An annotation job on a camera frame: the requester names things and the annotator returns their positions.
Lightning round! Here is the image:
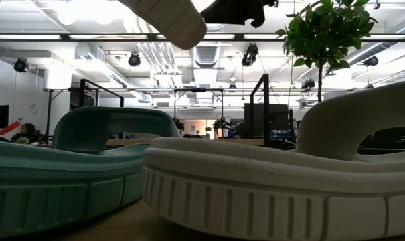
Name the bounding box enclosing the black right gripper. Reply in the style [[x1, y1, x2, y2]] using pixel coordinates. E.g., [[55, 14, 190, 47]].
[[200, 0, 279, 29]]

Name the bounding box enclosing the white foam slide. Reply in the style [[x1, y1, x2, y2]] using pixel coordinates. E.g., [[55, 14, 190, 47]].
[[141, 80, 405, 241], [118, 0, 208, 50]]

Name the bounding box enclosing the teal foam slide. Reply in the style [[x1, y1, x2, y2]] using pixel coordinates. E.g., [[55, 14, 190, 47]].
[[0, 106, 182, 239]]

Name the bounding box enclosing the green plant in black pot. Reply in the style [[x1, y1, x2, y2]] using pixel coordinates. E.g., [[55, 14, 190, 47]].
[[274, 0, 380, 104]]

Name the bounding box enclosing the black monitor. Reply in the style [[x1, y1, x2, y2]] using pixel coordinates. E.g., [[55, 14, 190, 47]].
[[244, 102, 290, 139]]

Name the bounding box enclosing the person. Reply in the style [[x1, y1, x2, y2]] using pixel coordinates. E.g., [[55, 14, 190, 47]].
[[10, 123, 42, 145]]

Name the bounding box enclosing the red slanted bar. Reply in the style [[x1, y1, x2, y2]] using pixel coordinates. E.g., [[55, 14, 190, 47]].
[[0, 120, 22, 137]]

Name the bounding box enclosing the black round hanging camera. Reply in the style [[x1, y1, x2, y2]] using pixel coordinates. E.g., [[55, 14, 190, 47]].
[[13, 57, 31, 74], [127, 52, 142, 68], [363, 55, 380, 68], [241, 42, 259, 68], [301, 78, 316, 92]]

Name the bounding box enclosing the ribbed silver air duct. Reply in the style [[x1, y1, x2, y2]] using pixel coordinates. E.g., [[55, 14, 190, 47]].
[[192, 45, 220, 69]]

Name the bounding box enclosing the black workstation frame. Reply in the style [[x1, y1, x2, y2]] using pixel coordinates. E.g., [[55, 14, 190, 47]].
[[173, 87, 226, 120]]

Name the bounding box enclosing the black wire shoe shelf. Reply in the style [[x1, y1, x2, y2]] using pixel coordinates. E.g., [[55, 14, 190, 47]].
[[78, 73, 270, 147]]

